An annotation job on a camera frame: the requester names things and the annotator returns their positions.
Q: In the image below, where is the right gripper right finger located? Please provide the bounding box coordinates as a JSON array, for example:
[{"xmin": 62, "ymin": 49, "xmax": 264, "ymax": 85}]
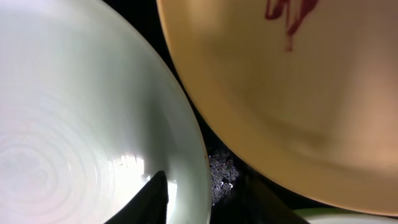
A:
[{"xmin": 243, "ymin": 170, "xmax": 308, "ymax": 224}]

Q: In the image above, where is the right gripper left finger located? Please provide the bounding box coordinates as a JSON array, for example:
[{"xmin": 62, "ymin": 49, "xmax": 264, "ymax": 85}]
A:
[{"xmin": 105, "ymin": 170, "xmax": 169, "ymax": 224}]

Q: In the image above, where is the mint plate with red stain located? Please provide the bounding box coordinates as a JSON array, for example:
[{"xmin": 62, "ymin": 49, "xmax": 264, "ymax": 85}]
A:
[{"xmin": 1, "ymin": 0, "xmax": 211, "ymax": 223}]

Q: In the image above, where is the black round tray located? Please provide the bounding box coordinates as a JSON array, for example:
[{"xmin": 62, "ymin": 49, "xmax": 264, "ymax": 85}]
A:
[{"xmin": 102, "ymin": 0, "xmax": 330, "ymax": 224}]

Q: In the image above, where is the yellow plate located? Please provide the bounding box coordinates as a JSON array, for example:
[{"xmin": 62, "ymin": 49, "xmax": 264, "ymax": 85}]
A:
[{"xmin": 157, "ymin": 0, "xmax": 397, "ymax": 216}]

